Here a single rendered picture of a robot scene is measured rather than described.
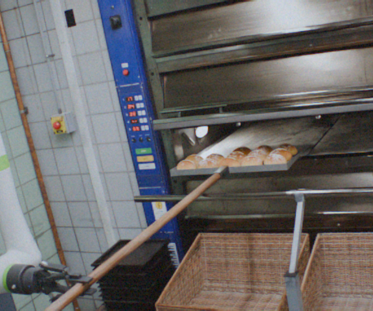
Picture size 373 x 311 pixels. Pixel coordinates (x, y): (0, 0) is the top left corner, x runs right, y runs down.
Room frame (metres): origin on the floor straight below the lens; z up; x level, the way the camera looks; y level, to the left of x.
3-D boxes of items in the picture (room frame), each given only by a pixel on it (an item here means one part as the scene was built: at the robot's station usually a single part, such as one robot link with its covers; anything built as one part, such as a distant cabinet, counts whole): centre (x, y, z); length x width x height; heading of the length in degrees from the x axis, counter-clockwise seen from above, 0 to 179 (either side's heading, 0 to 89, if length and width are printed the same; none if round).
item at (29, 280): (1.51, 0.50, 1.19); 0.09 x 0.07 x 0.08; 61
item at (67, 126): (2.84, 0.60, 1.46); 0.10 x 0.07 x 0.10; 60
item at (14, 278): (1.55, 0.56, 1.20); 0.12 x 0.06 x 0.09; 151
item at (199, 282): (2.19, -0.09, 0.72); 0.56 x 0.49 x 0.28; 59
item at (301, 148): (2.47, -0.23, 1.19); 0.55 x 0.36 x 0.03; 60
